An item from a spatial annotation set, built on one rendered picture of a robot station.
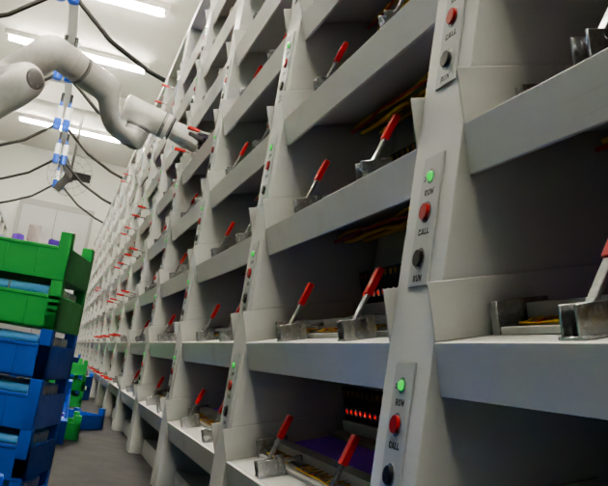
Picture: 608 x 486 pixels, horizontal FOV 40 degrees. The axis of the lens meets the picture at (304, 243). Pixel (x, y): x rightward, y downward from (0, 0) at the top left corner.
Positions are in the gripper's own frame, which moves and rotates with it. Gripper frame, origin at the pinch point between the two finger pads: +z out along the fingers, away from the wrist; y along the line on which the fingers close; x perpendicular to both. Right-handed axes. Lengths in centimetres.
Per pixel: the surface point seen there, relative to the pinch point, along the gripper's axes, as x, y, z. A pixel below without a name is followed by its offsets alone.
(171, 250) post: -33.9, -10.8, 1.9
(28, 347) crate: -78, 122, -23
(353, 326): -61, 175, 9
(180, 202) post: -17.9, -10.8, -1.9
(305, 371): -67, 161, 10
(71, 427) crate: -98, -25, -2
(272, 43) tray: 13, 66, -3
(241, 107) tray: -11, 80, -4
